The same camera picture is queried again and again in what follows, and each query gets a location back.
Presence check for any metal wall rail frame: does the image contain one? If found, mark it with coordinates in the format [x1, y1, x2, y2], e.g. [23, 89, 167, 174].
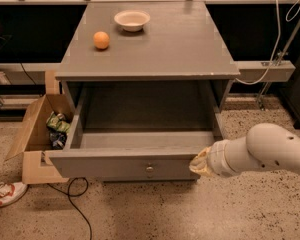
[0, 0, 296, 108]

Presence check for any open cardboard box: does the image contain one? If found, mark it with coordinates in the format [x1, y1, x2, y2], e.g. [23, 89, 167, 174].
[4, 70, 74, 185]

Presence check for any white paper bowl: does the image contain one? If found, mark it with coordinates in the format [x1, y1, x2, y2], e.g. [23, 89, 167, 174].
[114, 10, 150, 32]

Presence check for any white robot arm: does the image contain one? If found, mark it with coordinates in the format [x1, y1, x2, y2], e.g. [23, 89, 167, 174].
[189, 123, 300, 177]

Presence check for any green snack bag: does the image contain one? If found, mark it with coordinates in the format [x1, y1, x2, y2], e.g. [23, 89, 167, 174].
[46, 112, 71, 134]

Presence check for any round metal drawer knob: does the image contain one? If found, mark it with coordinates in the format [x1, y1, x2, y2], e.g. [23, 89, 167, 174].
[145, 164, 154, 173]

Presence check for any black floor cable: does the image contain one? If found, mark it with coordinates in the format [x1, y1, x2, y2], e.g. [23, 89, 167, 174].
[47, 177, 93, 240]

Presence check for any grey wooden cabinet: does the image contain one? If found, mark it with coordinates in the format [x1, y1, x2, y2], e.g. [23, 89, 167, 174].
[56, 2, 239, 144]

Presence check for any grey top drawer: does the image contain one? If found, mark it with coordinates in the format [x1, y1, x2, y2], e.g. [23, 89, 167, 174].
[50, 81, 223, 182]

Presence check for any red and white sneaker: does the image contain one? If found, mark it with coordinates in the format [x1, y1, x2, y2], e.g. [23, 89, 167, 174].
[0, 182, 28, 208]

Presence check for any blue snack bag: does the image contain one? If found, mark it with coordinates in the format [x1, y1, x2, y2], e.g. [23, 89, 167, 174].
[49, 132, 67, 150]

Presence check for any orange fruit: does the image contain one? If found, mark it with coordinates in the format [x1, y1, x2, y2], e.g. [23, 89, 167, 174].
[93, 31, 110, 49]

